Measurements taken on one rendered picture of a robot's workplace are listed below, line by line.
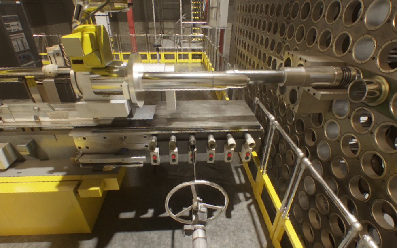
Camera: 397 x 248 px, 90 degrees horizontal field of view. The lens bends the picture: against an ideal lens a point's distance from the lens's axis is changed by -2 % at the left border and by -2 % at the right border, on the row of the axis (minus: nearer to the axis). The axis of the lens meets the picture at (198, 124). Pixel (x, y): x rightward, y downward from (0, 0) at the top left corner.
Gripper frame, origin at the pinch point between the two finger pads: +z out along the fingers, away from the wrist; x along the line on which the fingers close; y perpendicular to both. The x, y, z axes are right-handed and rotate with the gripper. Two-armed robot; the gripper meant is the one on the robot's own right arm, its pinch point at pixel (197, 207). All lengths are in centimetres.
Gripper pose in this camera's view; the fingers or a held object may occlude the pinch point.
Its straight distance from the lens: 130.7
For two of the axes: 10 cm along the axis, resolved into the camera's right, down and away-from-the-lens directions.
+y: 9.3, 2.8, 2.3
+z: -0.7, -5.0, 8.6
